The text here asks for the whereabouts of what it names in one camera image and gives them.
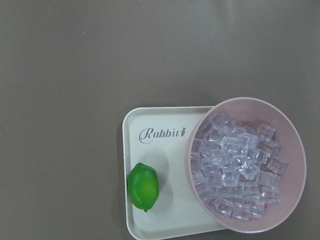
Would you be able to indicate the pile of clear ice cubes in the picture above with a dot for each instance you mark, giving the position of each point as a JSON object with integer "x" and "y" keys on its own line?
{"x": 235, "y": 169}

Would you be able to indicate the cream rectangular tray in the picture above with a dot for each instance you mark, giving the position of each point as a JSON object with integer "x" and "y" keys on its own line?
{"x": 158, "y": 137}

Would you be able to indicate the green lime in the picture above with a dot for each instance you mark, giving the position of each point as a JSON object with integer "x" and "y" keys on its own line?
{"x": 143, "y": 186}

